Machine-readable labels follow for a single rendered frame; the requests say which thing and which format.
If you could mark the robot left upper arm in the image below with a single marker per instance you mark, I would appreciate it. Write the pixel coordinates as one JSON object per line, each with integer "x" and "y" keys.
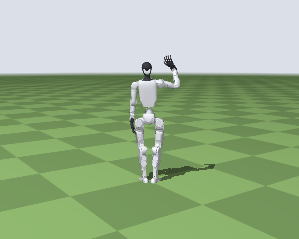
{"x": 134, "y": 85}

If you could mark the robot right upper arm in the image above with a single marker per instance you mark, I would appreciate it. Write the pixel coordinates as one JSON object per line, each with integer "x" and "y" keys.
{"x": 162, "y": 83}

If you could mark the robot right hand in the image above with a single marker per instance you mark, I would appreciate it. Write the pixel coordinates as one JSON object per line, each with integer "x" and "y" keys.
{"x": 169, "y": 62}

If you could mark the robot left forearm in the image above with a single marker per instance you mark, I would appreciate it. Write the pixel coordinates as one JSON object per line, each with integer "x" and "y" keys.
{"x": 132, "y": 110}

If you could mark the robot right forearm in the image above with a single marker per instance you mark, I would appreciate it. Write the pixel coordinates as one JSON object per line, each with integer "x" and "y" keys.
{"x": 175, "y": 77}

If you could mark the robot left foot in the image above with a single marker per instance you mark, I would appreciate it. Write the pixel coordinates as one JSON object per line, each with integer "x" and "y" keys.
{"x": 145, "y": 180}

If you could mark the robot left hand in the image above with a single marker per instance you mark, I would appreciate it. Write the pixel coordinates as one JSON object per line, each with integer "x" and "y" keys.
{"x": 131, "y": 123}

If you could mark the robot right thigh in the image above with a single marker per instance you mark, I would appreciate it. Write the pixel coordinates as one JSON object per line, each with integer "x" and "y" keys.
{"x": 159, "y": 136}

